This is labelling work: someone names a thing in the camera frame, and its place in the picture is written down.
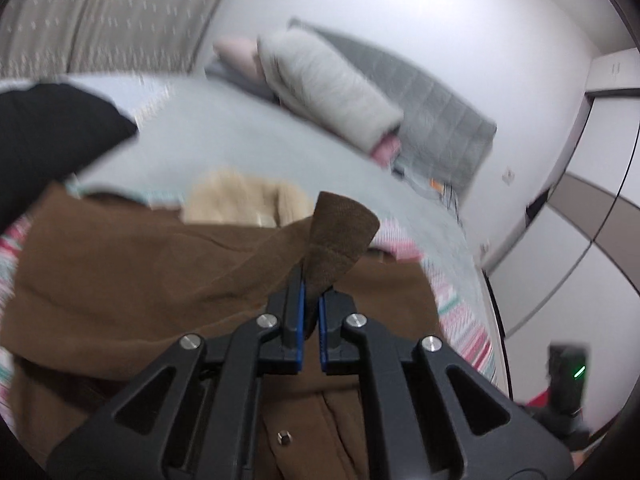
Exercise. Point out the light blue bed sheet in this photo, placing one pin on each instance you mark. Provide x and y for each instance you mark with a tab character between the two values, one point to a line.
250	125

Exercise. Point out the pink pouch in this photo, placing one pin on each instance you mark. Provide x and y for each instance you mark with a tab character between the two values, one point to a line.
386	150

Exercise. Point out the white wall socket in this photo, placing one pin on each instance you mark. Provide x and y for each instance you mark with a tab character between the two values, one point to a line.
508	175
484	249

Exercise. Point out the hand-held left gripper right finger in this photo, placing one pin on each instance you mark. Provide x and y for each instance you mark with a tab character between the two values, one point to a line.
323	330

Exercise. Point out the black garment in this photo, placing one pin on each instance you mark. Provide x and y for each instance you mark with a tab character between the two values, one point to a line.
50	135

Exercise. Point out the pale pink pillow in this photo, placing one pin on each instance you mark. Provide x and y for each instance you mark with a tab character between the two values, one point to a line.
235	52

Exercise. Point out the grey quilted headboard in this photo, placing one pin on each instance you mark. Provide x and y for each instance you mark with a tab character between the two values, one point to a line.
440	120

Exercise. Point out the brown jacket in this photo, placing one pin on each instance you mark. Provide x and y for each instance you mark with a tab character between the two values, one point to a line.
150	285

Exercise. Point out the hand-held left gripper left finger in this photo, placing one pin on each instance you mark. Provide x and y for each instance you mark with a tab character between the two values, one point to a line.
300	310

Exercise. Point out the white wardrobe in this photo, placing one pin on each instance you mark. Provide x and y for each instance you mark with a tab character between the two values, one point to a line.
575	270

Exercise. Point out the patterned blanket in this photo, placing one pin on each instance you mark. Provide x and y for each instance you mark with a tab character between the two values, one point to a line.
465	330

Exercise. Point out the grey patterned curtain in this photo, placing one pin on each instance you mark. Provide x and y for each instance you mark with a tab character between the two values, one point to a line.
100	10

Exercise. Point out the small orange item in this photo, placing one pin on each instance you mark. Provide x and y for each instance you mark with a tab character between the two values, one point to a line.
436	186

